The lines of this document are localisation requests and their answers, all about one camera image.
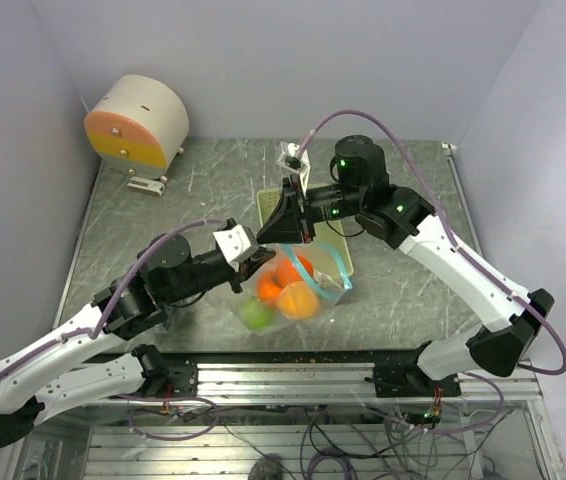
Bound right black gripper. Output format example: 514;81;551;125
256;173;365;244

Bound small red-orange fruit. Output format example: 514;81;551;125
275;256;314;287

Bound yellow-green perforated plastic basket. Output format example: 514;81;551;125
256;188;354;277

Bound green apple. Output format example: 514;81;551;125
239;297;274;331

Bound blue-zipper clear bag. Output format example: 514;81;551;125
208;245;353;335

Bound yellow-orange peach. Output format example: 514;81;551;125
276;281;320;321

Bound orange fruit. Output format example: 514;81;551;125
256;270;283;307

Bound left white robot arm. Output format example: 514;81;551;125
0;227;275;449

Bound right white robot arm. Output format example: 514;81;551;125
257;135;554;396

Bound cylindrical drawer box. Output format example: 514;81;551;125
84;74;190;181

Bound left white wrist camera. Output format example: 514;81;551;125
213;224;259;271

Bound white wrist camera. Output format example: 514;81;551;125
276;141;311;199
213;224;259;271

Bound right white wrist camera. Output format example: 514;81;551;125
276;141;311;199

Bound small silver metal bracket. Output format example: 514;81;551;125
127;176;165;197

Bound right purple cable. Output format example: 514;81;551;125
296;109;566;376

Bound purple cable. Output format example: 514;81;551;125
0;217;229;446
296;109;566;376

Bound aluminium rail frame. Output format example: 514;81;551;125
8;352;566;479

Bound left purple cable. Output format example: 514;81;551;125
0;217;229;446

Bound loose wires under table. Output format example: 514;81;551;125
127;389;514;480

